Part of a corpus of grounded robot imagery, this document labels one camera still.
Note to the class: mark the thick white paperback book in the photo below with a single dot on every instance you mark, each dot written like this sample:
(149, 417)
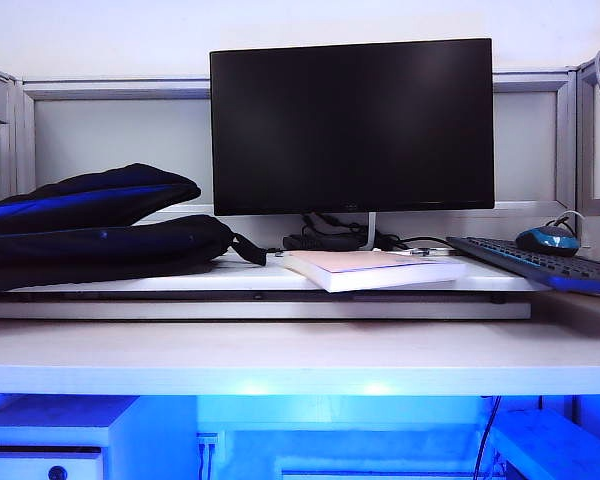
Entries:
(370, 272)

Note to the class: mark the black blue backpack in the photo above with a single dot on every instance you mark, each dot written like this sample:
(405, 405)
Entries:
(80, 240)

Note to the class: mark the white desk riser board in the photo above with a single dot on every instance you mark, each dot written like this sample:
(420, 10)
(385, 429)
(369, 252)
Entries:
(230, 310)

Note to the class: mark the white box under desk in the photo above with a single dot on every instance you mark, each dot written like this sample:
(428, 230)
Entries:
(545, 440)

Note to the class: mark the black power adapter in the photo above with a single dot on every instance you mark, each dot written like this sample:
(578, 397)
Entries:
(320, 243)

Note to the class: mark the black computer monitor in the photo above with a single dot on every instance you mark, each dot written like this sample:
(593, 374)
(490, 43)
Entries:
(350, 125)

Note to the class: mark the white power strip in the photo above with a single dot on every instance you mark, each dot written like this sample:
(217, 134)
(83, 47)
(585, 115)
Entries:
(207, 455)

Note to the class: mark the blue black computer mouse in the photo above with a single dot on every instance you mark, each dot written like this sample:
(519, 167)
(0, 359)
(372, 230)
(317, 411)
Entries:
(545, 240)

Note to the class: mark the black blue keyboard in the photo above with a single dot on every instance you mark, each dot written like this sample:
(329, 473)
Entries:
(555, 262)

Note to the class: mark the white drawer cabinet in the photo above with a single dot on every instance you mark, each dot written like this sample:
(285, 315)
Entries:
(130, 440)

